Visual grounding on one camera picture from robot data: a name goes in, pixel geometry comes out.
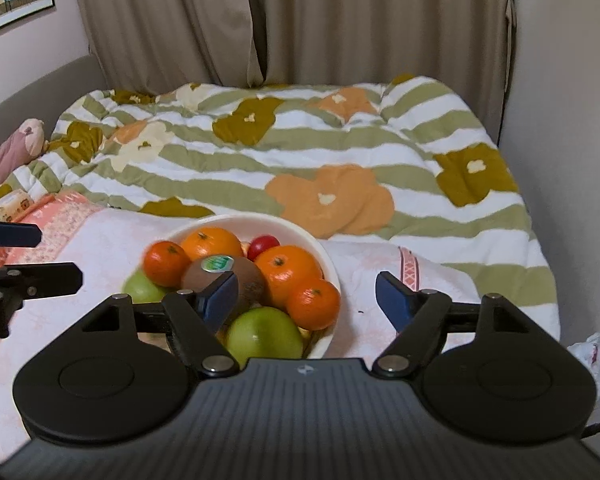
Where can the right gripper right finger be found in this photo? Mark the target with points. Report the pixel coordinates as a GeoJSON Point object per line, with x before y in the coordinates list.
{"type": "Point", "coordinates": [417, 318]}

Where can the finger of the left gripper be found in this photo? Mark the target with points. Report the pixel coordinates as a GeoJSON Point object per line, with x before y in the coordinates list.
{"type": "Point", "coordinates": [39, 280]}
{"type": "Point", "coordinates": [19, 235]}

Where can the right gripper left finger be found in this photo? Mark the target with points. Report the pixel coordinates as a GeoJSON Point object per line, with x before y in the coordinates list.
{"type": "Point", "coordinates": [195, 317]}

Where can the small mandarin orange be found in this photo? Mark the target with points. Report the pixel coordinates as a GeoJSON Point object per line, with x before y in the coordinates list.
{"type": "Point", "coordinates": [314, 304]}
{"type": "Point", "coordinates": [165, 263]}

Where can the green apple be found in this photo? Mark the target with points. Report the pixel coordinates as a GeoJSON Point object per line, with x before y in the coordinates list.
{"type": "Point", "coordinates": [264, 332]}
{"type": "Point", "coordinates": [142, 290]}

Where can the small printed box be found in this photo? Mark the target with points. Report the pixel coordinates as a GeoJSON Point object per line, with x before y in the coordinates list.
{"type": "Point", "coordinates": [13, 205]}

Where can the pink floral towel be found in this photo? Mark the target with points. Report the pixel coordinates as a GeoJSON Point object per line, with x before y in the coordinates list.
{"type": "Point", "coordinates": [108, 247]}

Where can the large orange left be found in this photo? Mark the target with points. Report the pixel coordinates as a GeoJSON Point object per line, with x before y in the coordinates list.
{"type": "Point", "coordinates": [211, 241]}

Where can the large orange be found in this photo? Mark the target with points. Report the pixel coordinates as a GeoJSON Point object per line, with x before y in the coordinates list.
{"type": "Point", "coordinates": [284, 267]}
{"type": "Point", "coordinates": [211, 241]}

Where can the pink plush toy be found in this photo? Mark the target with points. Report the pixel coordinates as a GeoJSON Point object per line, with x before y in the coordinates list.
{"type": "Point", "coordinates": [23, 145]}

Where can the large orange right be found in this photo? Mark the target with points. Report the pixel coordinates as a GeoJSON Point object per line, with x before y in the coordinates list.
{"type": "Point", "coordinates": [284, 267]}

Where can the cream yellow bowl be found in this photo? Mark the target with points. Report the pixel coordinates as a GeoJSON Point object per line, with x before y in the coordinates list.
{"type": "Point", "coordinates": [251, 283]}

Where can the grey headboard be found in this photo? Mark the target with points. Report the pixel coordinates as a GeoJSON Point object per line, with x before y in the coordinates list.
{"type": "Point", "coordinates": [49, 96]}

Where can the green striped floral duvet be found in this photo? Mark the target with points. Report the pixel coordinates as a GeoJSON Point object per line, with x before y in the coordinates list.
{"type": "Point", "coordinates": [406, 162]}

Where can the white plastic bag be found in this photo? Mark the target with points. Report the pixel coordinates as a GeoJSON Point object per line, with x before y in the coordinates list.
{"type": "Point", "coordinates": [588, 353]}

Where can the beige curtain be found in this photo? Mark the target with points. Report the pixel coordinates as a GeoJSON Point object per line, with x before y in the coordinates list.
{"type": "Point", "coordinates": [155, 46]}

